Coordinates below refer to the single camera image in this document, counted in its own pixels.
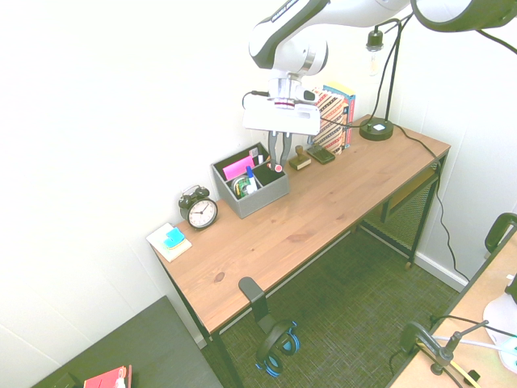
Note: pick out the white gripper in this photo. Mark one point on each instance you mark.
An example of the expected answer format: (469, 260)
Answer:
(278, 118)

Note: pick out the red and white marker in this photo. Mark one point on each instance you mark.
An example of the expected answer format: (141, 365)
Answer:
(278, 167)

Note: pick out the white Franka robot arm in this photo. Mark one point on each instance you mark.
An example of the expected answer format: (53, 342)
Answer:
(291, 48)

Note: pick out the wooden rubber stamp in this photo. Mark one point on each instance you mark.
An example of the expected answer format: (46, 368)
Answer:
(299, 161)

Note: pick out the small white tag card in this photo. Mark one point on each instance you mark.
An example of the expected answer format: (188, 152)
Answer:
(253, 152)

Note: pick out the white bottle with blue cap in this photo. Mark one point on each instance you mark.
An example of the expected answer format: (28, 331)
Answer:
(251, 182)

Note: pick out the pink sticky note pad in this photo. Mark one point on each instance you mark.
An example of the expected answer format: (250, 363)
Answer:
(237, 168)

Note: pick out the gray felt desk organizer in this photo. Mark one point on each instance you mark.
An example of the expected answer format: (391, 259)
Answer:
(262, 198)

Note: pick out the green tape roll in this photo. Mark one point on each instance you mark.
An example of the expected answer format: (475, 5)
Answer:
(240, 188)

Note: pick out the blue and yellow book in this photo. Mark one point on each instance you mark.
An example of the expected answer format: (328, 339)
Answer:
(350, 109)

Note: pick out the black desk lamp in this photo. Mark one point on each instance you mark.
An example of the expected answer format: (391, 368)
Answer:
(377, 130)

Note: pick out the black twin bell alarm clock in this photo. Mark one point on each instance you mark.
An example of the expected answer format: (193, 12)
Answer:
(202, 212)

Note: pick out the blue and yellow sticky notes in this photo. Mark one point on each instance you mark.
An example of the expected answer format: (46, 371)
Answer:
(174, 236)

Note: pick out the white notepad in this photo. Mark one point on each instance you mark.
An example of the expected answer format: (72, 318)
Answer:
(157, 238)

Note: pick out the black headphone hook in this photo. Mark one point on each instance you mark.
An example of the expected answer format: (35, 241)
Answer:
(256, 301)

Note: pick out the black and blue headphones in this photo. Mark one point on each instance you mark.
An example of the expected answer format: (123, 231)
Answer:
(274, 343)

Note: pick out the black C clamp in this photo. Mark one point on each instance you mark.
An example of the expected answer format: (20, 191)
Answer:
(414, 333)

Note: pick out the black low cabinet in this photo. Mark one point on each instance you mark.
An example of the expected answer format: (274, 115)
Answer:
(133, 347)

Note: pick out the white plastic base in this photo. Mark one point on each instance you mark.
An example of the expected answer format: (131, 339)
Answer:
(498, 319)

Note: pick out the red notebook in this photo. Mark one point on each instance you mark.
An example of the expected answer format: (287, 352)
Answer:
(107, 379)

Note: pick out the black metal desk frame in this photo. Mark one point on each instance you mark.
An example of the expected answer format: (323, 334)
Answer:
(226, 359)

